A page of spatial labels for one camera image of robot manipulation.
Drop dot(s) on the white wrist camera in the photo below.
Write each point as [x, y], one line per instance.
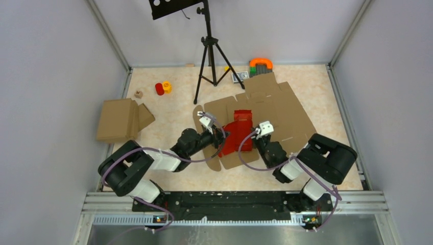
[264, 129]
[206, 120]

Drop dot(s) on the black camera tripod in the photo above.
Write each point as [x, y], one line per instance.
[209, 42]

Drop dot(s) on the black perforated plate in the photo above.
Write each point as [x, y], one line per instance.
[163, 8]

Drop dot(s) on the playing card deck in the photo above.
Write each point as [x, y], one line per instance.
[243, 75]

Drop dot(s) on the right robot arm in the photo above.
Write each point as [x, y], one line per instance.
[326, 161]

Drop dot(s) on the folded brown cardboard box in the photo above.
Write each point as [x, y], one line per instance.
[121, 120]

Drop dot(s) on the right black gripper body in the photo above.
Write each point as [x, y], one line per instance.
[261, 144]

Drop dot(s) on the small wooden cube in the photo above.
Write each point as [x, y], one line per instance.
[138, 94]

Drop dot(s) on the yellow toy block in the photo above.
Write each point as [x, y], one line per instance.
[167, 87]

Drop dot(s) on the large flat cardboard sheet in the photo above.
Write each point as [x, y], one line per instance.
[269, 101]

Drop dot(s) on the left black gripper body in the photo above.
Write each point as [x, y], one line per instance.
[207, 138]

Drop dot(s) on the orange arch toy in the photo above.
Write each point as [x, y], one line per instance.
[261, 61]

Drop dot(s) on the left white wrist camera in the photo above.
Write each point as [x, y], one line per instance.
[206, 120]

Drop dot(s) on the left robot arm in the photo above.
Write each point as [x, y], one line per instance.
[124, 170]

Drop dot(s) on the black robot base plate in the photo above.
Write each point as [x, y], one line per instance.
[240, 205]

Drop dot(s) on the red paper box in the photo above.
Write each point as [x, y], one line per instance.
[238, 130]

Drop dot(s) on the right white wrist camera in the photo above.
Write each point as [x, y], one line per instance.
[264, 129]

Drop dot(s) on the red cylinder toy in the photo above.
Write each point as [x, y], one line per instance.
[159, 89]

